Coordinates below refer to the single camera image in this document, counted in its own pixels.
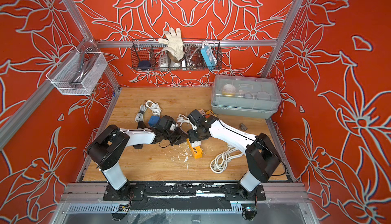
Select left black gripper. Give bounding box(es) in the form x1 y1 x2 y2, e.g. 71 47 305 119
163 128 187 147

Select yellow power strip white cable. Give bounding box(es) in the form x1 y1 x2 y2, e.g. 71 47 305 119
176 113 204 159

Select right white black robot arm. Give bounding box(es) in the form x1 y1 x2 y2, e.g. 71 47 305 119
187 109 283 192

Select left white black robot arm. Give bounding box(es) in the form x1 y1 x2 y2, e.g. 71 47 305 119
87 116 188 192

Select blue cube plug adapter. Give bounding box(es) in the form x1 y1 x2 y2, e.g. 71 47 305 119
148 116 160 128

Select white socket in basket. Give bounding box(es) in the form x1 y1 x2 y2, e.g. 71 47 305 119
158 54 169 71

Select black power strip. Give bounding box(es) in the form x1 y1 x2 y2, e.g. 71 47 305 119
137 121 147 129

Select small grey metal clip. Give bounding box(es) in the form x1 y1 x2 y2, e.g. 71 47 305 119
239 123 248 131

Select grey lidded plastic box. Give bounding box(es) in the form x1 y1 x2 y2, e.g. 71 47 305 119
211 75 282 119

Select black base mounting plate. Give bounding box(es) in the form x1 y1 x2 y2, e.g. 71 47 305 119
103 182 266 201

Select light blue power strip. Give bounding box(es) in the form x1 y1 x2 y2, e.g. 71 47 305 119
201 41 217 70

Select dark blue round object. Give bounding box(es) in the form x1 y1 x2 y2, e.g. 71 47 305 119
137 60 152 71

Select white work glove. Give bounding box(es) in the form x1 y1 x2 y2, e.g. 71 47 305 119
158 27 184 61

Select white grey coiled cables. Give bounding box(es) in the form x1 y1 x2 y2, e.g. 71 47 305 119
135 100 163 123

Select black wire wall basket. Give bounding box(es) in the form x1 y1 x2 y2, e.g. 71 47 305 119
130 39 223 71

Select white wire mesh basket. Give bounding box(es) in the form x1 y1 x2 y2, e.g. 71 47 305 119
46 47 108 96

